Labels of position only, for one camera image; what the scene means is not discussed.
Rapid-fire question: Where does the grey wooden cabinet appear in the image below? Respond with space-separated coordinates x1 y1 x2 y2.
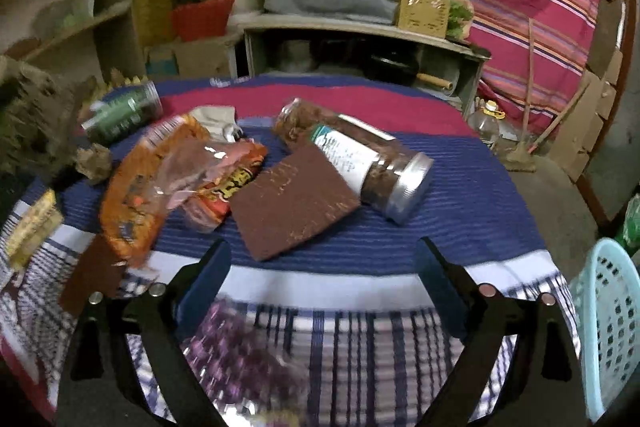
235 14 493 108

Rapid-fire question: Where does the glass jar with silver lid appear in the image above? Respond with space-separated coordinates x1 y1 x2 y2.
274 97 435 225

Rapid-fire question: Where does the light blue plastic basket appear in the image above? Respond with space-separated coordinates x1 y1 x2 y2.
567 237 640 423

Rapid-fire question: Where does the brown corrugated paper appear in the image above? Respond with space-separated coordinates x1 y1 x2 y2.
75 143 113 182

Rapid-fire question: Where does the wooden rolling pin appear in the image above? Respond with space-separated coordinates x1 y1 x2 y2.
415 73 453 90

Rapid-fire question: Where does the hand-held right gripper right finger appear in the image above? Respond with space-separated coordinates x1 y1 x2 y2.
414 236 587 427

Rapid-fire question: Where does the cardboard box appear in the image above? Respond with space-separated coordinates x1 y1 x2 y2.
145 38 236 80

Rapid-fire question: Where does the wooden stick tool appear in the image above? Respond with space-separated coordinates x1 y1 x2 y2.
502 19 591 172

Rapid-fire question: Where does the beige paper sheet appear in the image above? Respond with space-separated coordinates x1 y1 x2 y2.
189 105 238 142

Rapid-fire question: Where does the striped blue red tablecloth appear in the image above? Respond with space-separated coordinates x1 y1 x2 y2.
0 74 583 427

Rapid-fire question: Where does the black pan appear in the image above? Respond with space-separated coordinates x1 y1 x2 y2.
365 49 421 82

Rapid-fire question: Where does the shiny purple wrapper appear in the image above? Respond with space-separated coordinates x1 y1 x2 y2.
182 297 301 427

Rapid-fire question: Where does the brown cardboard square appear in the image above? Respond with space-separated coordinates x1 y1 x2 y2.
229 142 362 262

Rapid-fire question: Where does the clear bottle with yellow cap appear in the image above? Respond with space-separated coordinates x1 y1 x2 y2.
467 99 507 152

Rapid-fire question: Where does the green leafy packet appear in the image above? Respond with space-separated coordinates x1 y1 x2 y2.
447 0 474 40

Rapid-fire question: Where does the orange snack wrapper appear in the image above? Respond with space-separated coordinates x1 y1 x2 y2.
99 116 268 269

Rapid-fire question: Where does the yellow packet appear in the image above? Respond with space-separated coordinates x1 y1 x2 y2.
5 188 63 270

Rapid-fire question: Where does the red plastic basket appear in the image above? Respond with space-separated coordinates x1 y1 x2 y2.
171 0 236 42

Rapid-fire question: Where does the yellow woven box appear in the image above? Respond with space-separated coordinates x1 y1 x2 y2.
397 0 450 38

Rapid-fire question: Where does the green plastic bag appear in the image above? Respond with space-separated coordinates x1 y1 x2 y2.
615 194 640 258

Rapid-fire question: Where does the dark brown cardboard piece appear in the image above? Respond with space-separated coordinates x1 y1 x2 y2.
59 232 126 315

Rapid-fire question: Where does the cardboard egg tray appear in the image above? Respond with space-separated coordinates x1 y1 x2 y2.
0 57 146 180

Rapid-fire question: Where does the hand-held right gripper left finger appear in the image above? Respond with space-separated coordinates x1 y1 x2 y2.
55 238 232 427

